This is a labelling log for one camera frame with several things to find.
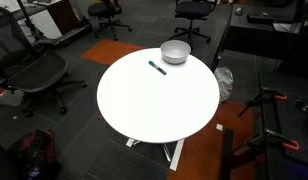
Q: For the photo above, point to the black mesh office chair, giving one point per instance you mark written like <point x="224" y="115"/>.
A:
<point x="37" y="71"/>

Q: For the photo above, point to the teal marker pen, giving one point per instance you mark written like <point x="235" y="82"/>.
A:
<point x="157" y="67"/>

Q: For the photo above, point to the black upright post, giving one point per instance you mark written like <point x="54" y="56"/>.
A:
<point x="227" y="153"/>

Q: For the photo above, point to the dark brown cabinet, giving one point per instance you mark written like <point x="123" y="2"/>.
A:
<point x="62" y="15"/>

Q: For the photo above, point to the black padded office chair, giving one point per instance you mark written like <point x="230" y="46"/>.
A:
<point x="104" y="9"/>
<point x="192" y="9"/>

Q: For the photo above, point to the small white paper tag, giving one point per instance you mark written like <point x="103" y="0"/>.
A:
<point x="219" y="127"/>

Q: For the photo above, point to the black computer keyboard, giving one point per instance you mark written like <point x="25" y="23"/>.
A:
<point x="260" y="18"/>

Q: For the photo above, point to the red and black backpack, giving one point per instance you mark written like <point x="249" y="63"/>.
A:
<point x="37" y="146"/>

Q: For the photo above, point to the grey computer mouse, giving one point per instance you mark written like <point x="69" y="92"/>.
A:
<point x="238" y="11"/>

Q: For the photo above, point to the crumpled clear plastic bag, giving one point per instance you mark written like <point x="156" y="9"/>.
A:
<point x="224" y="81"/>

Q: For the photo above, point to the black office desk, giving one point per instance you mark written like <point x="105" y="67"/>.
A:
<point x="254" y="36"/>

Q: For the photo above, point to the white table base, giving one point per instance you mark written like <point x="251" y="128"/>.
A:
<point x="177" y="156"/>

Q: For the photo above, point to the black kick scooter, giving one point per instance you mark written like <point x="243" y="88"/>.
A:
<point x="64" y="37"/>

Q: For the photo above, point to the white cabinet counter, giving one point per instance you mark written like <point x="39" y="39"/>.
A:
<point x="44" y="23"/>

